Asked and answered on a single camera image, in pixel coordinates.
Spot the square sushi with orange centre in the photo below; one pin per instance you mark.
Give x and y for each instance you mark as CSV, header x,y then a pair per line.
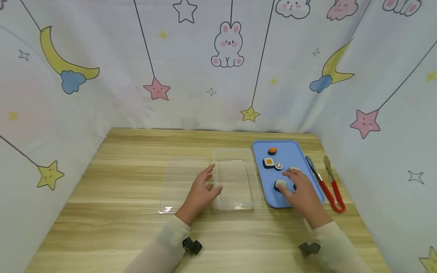
x,y
269,162

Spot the person's left hand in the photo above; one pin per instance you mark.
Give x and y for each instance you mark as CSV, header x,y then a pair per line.
x,y
199,195

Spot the pale-topped black sushi piece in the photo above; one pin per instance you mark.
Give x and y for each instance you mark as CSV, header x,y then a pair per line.
x,y
293,168

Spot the person's left forearm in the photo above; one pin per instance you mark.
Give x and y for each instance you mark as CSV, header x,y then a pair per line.
x,y
162,248

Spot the person's left fingers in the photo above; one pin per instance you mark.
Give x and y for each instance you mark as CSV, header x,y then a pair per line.
x,y
209,187

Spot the blue tray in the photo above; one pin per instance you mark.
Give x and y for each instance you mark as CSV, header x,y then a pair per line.
x,y
269,197

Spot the person's left thumb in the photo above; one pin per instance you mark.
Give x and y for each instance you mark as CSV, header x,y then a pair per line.
x,y
215,191

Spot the pale green-topped sushi piece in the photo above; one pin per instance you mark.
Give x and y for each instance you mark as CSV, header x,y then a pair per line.
x,y
281,181

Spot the person's left index finger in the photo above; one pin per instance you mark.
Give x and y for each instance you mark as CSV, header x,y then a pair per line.
x,y
205,173

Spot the black wrist band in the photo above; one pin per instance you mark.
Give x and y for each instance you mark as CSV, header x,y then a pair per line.
x,y
195,247
310,248

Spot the clear plastic container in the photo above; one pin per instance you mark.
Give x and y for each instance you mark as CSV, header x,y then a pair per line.
x,y
234,184

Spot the person's right fingers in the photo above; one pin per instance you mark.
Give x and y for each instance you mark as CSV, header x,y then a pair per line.
x,y
296,175

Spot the orange-topped sushi piece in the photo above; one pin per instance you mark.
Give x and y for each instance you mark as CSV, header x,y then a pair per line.
x,y
272,150

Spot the person's right thumb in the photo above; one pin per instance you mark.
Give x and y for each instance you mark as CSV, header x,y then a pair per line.
x,y
285,192

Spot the clear plastic lid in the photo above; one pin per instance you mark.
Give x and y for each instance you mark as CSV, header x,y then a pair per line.
x,y
177,180

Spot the small round sushi roll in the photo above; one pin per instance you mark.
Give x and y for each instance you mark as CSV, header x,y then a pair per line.
x,y
278,166

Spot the person's right hand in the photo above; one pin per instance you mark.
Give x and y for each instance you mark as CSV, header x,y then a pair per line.
x,y
307,199

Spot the person's right forearm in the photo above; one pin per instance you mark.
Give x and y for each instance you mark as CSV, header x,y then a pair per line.
x,y
336,246

